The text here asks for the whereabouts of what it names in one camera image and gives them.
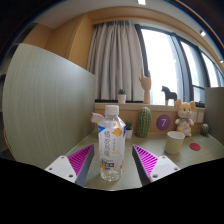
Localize wooden hand model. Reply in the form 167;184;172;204
138;68;152;105

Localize grey window curtain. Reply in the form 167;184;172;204
87;20;145;103

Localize dark-framed window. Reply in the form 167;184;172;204
134;23;224;107

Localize round purple number sign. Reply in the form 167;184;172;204
155;114;172;132

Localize clear plastic drink bottle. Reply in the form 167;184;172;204
97;104;127;183

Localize flat round red coaster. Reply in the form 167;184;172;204
189;142;202;152

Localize small round green cactus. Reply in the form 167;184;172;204
200;123;210;137

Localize pink horse figure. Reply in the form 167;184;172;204
90;112;106;125

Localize beige plush mouse toy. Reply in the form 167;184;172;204
173;98;197;138

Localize black horse figure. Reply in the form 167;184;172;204
161;85;178;106

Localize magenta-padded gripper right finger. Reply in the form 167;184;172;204
131;144;181;187

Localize pale yellow paper cup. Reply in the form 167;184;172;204
164;130;186;155

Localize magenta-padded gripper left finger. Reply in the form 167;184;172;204
44;144;95;188

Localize tall green cactus decoration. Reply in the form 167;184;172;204
136;106;152;139

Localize grey-green desk partition panel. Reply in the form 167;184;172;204
1;43;97;169
203;86;224;146

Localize white wall socket plate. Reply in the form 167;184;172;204
196;111;205;124

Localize ceiling lights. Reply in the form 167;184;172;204
137;0;224;64

